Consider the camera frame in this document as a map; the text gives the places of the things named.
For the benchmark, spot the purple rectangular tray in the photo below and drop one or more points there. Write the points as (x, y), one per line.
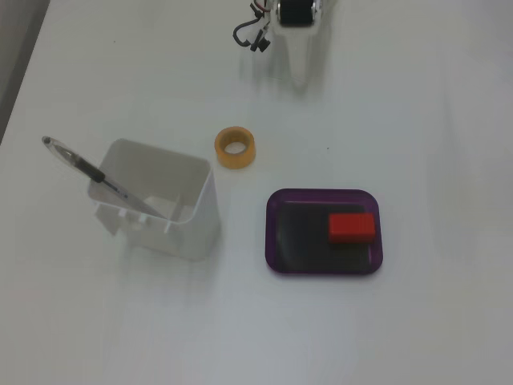
(304, 244)

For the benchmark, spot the red rectangular block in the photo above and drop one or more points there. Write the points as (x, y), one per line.
(350, 226)

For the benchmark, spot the yellow tape roll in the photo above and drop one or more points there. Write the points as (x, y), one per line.
(240, 160)

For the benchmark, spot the white plastic container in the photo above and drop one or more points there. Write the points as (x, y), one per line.
(196, 236)

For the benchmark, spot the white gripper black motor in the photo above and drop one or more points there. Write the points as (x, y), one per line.
(296, 13)

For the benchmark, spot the clear black ballpoint pen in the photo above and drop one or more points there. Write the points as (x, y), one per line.
(94, 172)

